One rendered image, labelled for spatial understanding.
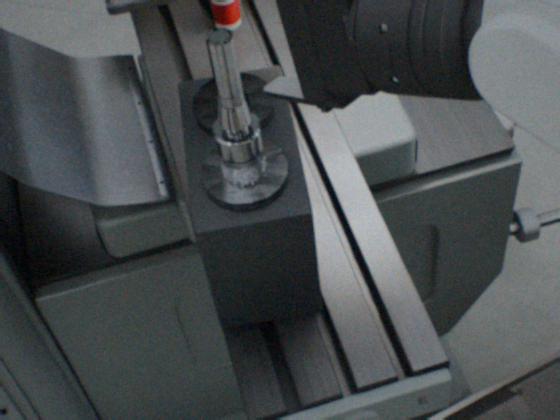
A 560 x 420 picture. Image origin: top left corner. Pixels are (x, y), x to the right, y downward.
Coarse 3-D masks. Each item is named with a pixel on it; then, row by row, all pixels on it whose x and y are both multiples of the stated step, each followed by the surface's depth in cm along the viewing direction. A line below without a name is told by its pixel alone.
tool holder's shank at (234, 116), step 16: (208, 32) 78; (224, 32) 78; (208, 48) 78; (224, 48) 77; (224, 64) 78; (224, 80) 80; (240, 80) 81; (224, 96) 81; (240, 96) 82; (224, 112) 83; (240, 112) 83; (224, 128) 85; (240, 128) 84
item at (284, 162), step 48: (192, 96) 100; (192, 144) 96; (288, 144) 94; (192, 192) 92; (240, 192) 89; (288, 192) 90; (240, 240) 90; (288, 240) 91; (240, 288) 97; (288, 288) 98
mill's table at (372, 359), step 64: (192, 0) 140; (256, 0) 139; (192, 64) 131; (256, 64) 130; (320, 128) 121; (320, 192) 114; (320, 256) 108; (384, 256) 107; (320, 320) 105; (384, 320) 105; (256, 384) 98; (320, 384) 98; (384, 384) 98; (448, 384) 99
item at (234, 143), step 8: (216, 120) 87; (256, 120) 86; (216, 128) 86; (248, 128) 86; (256, 128) 86; (216, 136) 86; (224, 136) 86; (232, 136) 85; (240, 136) 85; (248, 136) 85; (256, 136) 85; (224, 144) 85; (232, 144) 85; (240, 144) 85; (248, 144) 85
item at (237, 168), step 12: (216, 144) 87; (228, 156) 86; (240, 156) 86; (252, 156) 87; (264, 156) 89; (228, 168) 88; (240, 168) 87; (252, 168) 88; (264, 168) 90; (228, 180) 90; (240, 180) 89; (252, 180) 89
